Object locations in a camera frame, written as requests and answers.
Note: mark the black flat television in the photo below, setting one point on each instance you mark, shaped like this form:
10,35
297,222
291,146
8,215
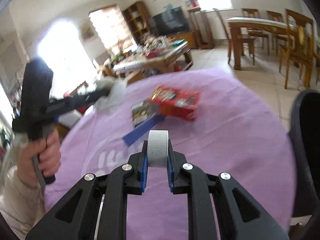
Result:
168,23

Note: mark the blue plastic strip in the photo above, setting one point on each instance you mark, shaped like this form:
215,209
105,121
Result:
141,129

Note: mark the wooden tv cabinet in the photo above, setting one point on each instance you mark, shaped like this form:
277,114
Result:
190,37

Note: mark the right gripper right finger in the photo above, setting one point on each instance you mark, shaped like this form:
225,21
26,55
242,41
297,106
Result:
218,206

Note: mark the small framed flower picture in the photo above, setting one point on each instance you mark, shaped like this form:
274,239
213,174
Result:
87,31

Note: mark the wooden dining chair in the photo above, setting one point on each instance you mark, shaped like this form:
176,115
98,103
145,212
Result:
300,45
243,38

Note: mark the tall wooden plant stand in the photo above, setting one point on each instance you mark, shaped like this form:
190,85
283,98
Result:
201,27

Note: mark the purple tablecloth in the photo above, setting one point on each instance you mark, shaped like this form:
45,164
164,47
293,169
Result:
233,132

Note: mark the black product card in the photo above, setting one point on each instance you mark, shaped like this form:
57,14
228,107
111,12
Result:
142,111

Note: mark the wooden coffee table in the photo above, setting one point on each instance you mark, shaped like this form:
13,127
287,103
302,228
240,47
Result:
174,59

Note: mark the white plastic mailer bag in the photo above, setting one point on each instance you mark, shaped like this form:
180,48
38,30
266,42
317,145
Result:
116,87

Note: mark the front wooden dining chair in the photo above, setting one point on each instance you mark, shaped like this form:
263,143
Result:
300,45

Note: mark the red milk carton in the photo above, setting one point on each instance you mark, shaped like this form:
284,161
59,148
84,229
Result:
175,102

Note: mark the person's left forearm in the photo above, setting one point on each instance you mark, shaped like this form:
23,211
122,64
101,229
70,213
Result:
21,206

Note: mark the person's left hand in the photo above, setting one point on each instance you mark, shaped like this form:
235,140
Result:
48,150

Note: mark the left wooden dining chair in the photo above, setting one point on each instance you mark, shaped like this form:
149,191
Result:
243,38

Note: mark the black round trash bin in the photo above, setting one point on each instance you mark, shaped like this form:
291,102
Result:
304,135

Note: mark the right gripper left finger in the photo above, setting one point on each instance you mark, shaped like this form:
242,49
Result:
96,208

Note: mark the wooden bookshelf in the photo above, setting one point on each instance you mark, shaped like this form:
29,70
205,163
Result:
137,18

